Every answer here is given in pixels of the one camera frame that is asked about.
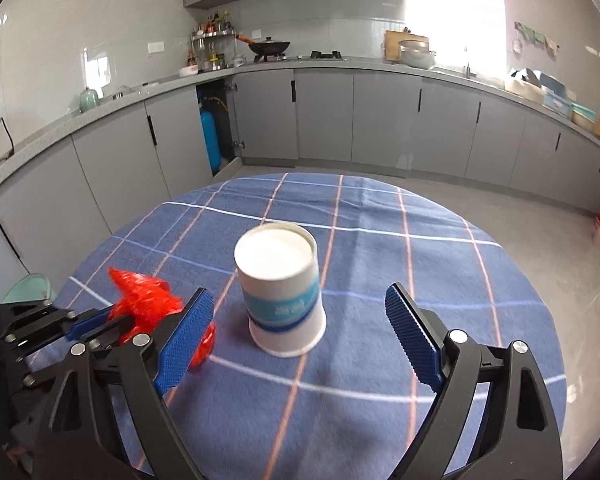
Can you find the blue gas cylinder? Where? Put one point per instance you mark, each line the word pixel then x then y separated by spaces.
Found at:
pixel 211 140

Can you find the steel pot with lid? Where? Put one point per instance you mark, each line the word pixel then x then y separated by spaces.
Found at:
pixel 416 53

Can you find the black wok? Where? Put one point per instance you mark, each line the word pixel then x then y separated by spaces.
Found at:
pixel 265 49

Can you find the metal spice rack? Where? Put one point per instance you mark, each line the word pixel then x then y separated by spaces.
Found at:
pixel 212 44

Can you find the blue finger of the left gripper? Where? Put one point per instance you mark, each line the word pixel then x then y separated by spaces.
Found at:
pixel 84 322
pixel 108 334

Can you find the red plastic bag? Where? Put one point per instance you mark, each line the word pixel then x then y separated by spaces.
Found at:
pixel 146 299

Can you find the storage boxes on counter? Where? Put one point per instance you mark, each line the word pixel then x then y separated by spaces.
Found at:
pixel 541 88

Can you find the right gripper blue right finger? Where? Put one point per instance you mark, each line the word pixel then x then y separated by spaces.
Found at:
pixel 419 341

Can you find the grey lower kitchen cabinets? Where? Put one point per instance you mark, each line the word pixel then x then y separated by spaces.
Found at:
pixel 62 193

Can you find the blue plaid tablecloth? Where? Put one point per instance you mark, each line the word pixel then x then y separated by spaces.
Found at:
pixel 349 408

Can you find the wooden cutting board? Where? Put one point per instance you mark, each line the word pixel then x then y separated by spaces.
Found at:
pixel 392 41

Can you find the gas stove burner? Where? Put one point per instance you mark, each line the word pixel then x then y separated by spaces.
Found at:
pixel 332 55

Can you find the white blue paper cup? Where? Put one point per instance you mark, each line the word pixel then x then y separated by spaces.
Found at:
pixel 278 272

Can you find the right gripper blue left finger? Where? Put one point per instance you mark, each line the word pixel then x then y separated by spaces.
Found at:
pixel 178 337

